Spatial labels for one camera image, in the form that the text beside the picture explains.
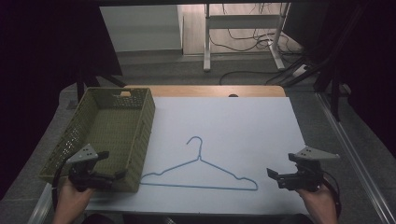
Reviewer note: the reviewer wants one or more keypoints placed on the white power strip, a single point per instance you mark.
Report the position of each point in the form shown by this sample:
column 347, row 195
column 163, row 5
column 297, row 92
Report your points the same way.
column 300, row 70

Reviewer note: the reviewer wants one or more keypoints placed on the white panel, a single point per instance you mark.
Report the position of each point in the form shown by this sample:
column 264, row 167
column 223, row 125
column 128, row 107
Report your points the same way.
column 140, row 28

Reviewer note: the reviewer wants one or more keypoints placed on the white table mat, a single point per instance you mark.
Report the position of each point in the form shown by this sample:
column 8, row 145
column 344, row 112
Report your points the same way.
column 224, row 121

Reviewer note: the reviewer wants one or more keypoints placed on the aluminium rail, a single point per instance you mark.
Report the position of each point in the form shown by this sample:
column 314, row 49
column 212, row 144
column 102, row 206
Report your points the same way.
column 351, row 149

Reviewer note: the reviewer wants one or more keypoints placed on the black stand legs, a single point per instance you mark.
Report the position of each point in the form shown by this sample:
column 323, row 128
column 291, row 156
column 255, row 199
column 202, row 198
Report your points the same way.
column 81, row 84

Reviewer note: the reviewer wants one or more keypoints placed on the dark curtain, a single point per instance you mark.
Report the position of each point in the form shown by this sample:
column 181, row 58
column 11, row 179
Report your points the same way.
column 46, row 46
column 376, row 62

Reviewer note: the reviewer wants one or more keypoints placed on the black metal stand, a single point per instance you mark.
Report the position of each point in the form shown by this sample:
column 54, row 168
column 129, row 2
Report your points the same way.
column 335, row 93

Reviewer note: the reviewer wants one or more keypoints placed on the person's left hand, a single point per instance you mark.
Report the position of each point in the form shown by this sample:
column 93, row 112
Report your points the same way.
column 71, row 203

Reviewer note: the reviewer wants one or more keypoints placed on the small black round knob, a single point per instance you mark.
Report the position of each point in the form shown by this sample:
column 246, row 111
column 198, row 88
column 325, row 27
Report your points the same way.
column 233, row 95

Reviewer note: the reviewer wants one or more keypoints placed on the person's right hand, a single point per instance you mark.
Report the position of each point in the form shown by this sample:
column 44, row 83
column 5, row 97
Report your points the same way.
column 320, row 205

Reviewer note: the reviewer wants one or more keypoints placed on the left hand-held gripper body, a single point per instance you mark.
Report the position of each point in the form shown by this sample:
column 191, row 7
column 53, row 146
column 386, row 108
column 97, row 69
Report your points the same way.
column 81, row 179

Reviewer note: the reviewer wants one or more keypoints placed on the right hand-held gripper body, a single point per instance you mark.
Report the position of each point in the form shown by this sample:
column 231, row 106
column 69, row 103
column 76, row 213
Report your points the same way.
column 306, row 180

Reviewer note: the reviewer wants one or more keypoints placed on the white metal desk frame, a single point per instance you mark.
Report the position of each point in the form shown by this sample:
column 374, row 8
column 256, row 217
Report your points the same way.
column 243, row 21

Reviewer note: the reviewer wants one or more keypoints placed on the green perforated plastic basket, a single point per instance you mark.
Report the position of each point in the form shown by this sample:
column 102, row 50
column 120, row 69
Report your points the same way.
column 115, row 124

